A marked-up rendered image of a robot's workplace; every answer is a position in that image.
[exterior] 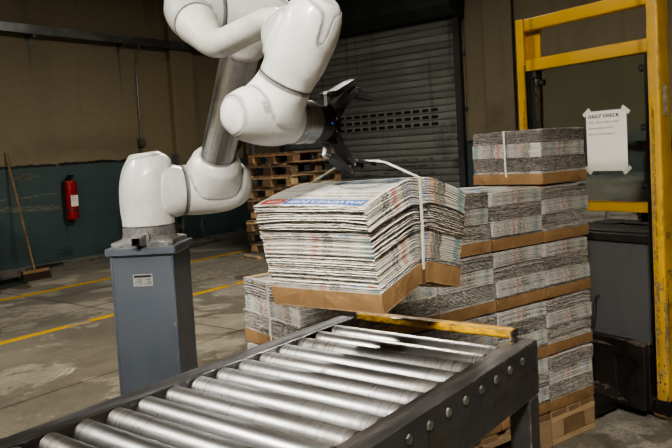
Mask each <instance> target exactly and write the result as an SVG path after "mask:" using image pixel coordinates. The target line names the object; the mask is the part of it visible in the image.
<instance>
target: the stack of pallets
mask: <svg viewBox="0 0 672 448"><path fill-rule="evenodd" d="M320 152H323V150H313V151H293V152H277V153H263V154H247V156H248V163H249V164H248V165H244V166H245V167H246V168H247V169H248V171H249V173H250V175H251V178H252V192H251V195H250V197H249V198H248V199H247V203H248V208H247V209H250V213H251V220H248V221H246V224H247V235H248V242H250V244H251V248H252V251H251V253H260V252H264V249H263V246H264V245H263V244H264V243H265V242H263V239H261V238H260V235H262V234H260V230H259V227H258V225H259V224H257V222H258V221H257V216H256V214H257V213H254V211H255V208H254V207H253V206H254V205H256V204H258V203H260V202H262V201H263V200H265V199H267V198H269V197H271V196H272V195H274V194H277V193H279V192H281V191H283V190H286V189H289V188H291V187H294V186H297V185H300V184H305V183H311V182H312V181H313V180H315V179H316V178H318V177H319V176H321V174H324V173H326V172H327V171H329V170H330V169H327V170H325V164H330V163H329V162H328V161H327V160H326V159H322V158H320V157H319V153H320ZM311 154H314V159H313V160H312V159H311ZM260 157H266V162H265V163H261V160H260ZM287 157H288V161H287ZM304 165H310V167H311V170H304ZM281 167H286V171H283V172H281ZM256 168H263V173H259V174H257V169H256ZM328 174H330V180H322V179H319V180H317V181H316V182H314V183H320V182H324V181H346V180H341V173H340V172H339V171H338V170H337V169H335V170H333V171H332V172H330V173H328ZM301 176H307V178H308V180H306V181H301V180H300V177H301ZM278 179H286V181H284V182H278ZM255 180H262V184H257V185H255ZM258 191H265V195H258Z"/></svg>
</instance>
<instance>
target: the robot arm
mask: <svg viewBox="0 0 672 448"><path fill-rule="evenodd" d="M163 11H164V16H165V18H166V21H167V23H168V24H169V26H170V28H171V29H172V31H173V32H174V33H175V34H176V35H177V36H179V37H180V38H181V39H182V40H183V41H184V42H186V43H187V44H189V45H191V46H192V47H194V48H195V49H196V50H198V51H199V52H200V53H202V54H204V55H206V56H208V57H212V58H220V59H219V64H218V69H217V74H216V79H215V84H214V89H213V94H212V99H211V104H210V109H209V114H208V119H207V124H206V129H205V134H204V139H203V144H202V147H200V148H198V149H197V150H195V151H194V153H193V154H192V156H191V158H190V159H189V160H188V162H187V164H186V165H174V164H171V159H170V158H169V157H168V156H167V155H166V154H164V153H161V152H160V151H151V152H145V153H138V154H132V155H129V156H128V158H127V160H126V162H125V164H124V166H123V168H122V171H121V175H120V180H119V205H120V214H121V219H122V239H121V240H119V241H117V242H114V243H112V244H111V249H120V248H137V247H156V246H172V245H174V244H175V243H177V242H179V241H181V240H184V239H187V234H181V233H177V231H176V225H175V217H179V216H182V215H202V214H212V213H219V212H225V211H229V210H232V209H234V208H237V207H239V206H240V205H242V204H244V203H245V202H246V201H247V199H248V198H249V197H250V195H251V192H252V178H251V175H250V173H249V171H248V169H247V168H246V167H245V166H244V165H243V164H242V163H241V161H240V159H239V157H238V156H237V154H236V149H237V145H238V141H239V140H240V141H243V142H247V143H251V144H255V145H260V146H282V145H285V144H312V143H314V142H318V143H321V144H322V145H323V152H320V153H319V157H320V158H322V159H326V160H327V161H328V162H329V163H330V164H331V165H333V166H334V167H335V168H336V169H337V170H338V171H339V172H340V173H342V174H343V175H354V173H355V172H354V169H363V168H364V166H376V163H375V162H370V161H366V160H361V159H354V158H353V157H352V155H351V153H350V152H349V150H348V149H347V147H346V146H345V144H344V140H343V138H342V136H341V135H340V133H341V122H342V119H341V115H342V114H343V113H344V112H345V110H344V109H345V108H346V107H347V106H348V104H349V103H350V102H351V101H352V99H355V100H361V101H377V97H373V96H368V95H365V91H364V90H361V89H360V88H356V87H355V85H356V80H355V79H353V80H345V81H343V82H342V83H340V84H338V85H337V86H335V87H334V88H332V89H330V90H329V91H324V92H321V93H320V96H321V97H322V98H324V105H318V104H317V103H316V102H314V101H312V100H308V98H309V96H310V94H311V92H312V90H313V88H314V87H315V85H316V84H317V82H318V81H319V80H320V78H321V76H322V75H323V73H324V71H325V69H326V67H327V65H328V63H329V61H330V59H331V57H332V55H333V52H334V50H335V47H336V45H337V42H338V39H339V36H340V32H341V27H342V13H341V11H340V7H339V5H338V3H337V2H336V1H335V0H290V2H289V1H288V0H164V10H163ZM263 56H264V60H263V62H262V65H261V67H260V69H259V71H258V73H257V74H256V75H255V73H256V69H257V65H258V61H259V60H260V59H261V58H262V57H263ZM342 93H343V94H342ZM340 94H342V95H341V97H340V98H339V99H338V100H337V101H336V103H335V104H334V105H331V104H330V103H331V101H332V100H333V99H335V97H337V96H339V95H340ZM336 139H337V140H336ZM330 146H332V147H333V149H334V150H335V152H336V153H337V155H336V154H335V153H334V151H332V150H331V149H330Z"/></svg>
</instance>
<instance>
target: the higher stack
mask: <svg viewBox="0 0 672 448"><path fill-rule="evenodd" d="M583 130H584V129H583V127H563V128H545V129H529V130H518V131H503V132H495V133H483V134H476V135H473V139H474V140H473V142H474V143H473V147H472V148H473V149H472V151H473V156H474V158H473V161H474V162H473V163H474V164H473V165H474V168H475V171H474V172H475V173H474V175H495V174H505V177H507V174H542V175H543V173H553V172H563V171H572V170H582V169H585V167H587V166H586V159H585V158H586V157H585V154H586V153H584V148H583V146H584V145H583V144H584V139H581V138H584V137H583V136H584V134H583V133H584V131H583ZM576 144H579V145H576ZM475 145H476V146H475ZM582 154H584V155H582ZM476 159H477V160H476ZM586 185H587V184H585V182H574V181H568V182H559V183H550V184H511V185H483V186H496V187H502V186H507V187H537V188H541V190H542V191H541V192H540V193H541V194H540V195H542V196H541V199H540V200H541V201H540V202H541V206H540V207H541V211H539V212H541V215H542V224H541V225H542V226H543V227H542V230H541V231H550V230H556V229H562V228H568V227H573V226H579V225H585V224H587V219H588V216H587V215H588V214H587V213H586V212H587V209H586V208H588V207H589V206H588V202H587V201H588V195H586V192H587V190H586V188H587V187H586ZM483 186H478V187H483ZM587 243H588V242H587V237H585V236H575V237H570V238H564V239H559V240H554V241H548V242H542V243H537V244H542V245H541V246H542V248H543V250H542V252H544V253H542V254H543V258H542V259H541V260H542V261H543V264H542V267H543V268H542V269H543V271H545V273H544V274H545V278H546V279H545V281H546V282H545V285H544V286H545V288H550V287H554V286H558V285H562V284H566V283H570V282H575V281H579V280H583V279H588V278H589V276H590V266H589V261H588V249H586V248H587V245H586V244H587ZM589 293H590V292H589V290H585V289H584V290H580V291H576V292H572V293H568V294H564V295H560V296H556V297H552V298H546V299H543V300H541V301H545V302H546V304H547V306H546V309H547V310H546V312H547V313H546V316H545V317H546V318H547V319H546V322H547V323H546V327H547V328H546V329H548V332H547V336H548V337H547V339H548V341H547V342H548V343H547V344H548V345H549V344H553V343H556V342H559V341H562V340H565V339H569V338H572V337H575V336H578V335H581V334H584V333H587V332H590V331H591V325H592V324H591V320H590V316H591V314H592V309H591V303H592V302H590V299H591V298H590V297H588V296H591V295H589ZM592 356H593V344H591V343H588V342H587V343H584V344H581V345H578V346H575V347H572V348H569V349H566V350H563V351H560V352H557V353H554V354H551V355H548V356H545V357H546V358H547V362H548V363H547V365H548V366H547V367H548V371H549V380H550V381H549V382H550V383H549V389H550V390H549V391H550V392H549V396H550V397H549V398H550V400H551V404H552V400H555V399H557V398H560V397H562V396H565V395H567V394H570V393H572V392H575V391H578V390H580V389H583V388H586V387H588V386H591V385H593V382H594V380H593V369H592V365H593V364H592V359H591V357H592ZM594 406H595V401H594V395H590V396H588V397H585V398H583V399H580V400H578V401H575V402H573V403H570V404H568V405H565V406H563V407H561V408H558V409H556V410H553V411H549V412H546V413H548V414H550V418H551V436H552V446H554V445H556V444H558V443H561V442H563V441H565V440H567V439H570V438H572V437H574V436H576V435H579V434H581V433H583V432H585V431H587V430H590V429H592V428H594V427H596V424H595V407H594Z"/></svg>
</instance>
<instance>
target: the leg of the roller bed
mask: <svg viewBox="0 0 672 448"><path fill-rule="evenodd" d="M510 428H511V448H541V447H540V423H539V399H538V394H537V395H535V396H534V397H533V398H532V399H530V400H529V401H528V402H527V403H525V404H524V405H523V406H522V407H521V408H519V409H518V410H517V411H516V412H514V413H513V414H512V415H511V416H510Z"/></svg>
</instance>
